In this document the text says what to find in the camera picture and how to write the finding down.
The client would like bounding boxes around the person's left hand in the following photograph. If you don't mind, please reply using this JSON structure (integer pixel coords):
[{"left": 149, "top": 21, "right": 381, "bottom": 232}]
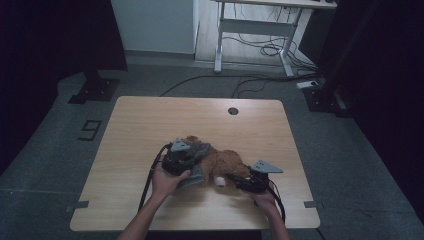
[{"left": 151, "top": 162, "right": 192, "bottom": 202}]

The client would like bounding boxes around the person's right hand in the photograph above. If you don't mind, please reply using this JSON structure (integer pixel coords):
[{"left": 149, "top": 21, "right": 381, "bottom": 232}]
[{"left": 249, "top": 189, "right": 280, "bottom": 214}]

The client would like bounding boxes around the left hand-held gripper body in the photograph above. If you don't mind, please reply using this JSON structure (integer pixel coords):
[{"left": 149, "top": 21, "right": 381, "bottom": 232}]
[{"left": 161, "top": 137, "right": 201, "bottom": 177}]

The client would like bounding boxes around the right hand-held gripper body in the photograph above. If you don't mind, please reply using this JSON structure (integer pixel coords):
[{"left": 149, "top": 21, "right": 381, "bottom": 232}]
[{"left": 237, "top": 159, "right": 285, "bottom": 195}]

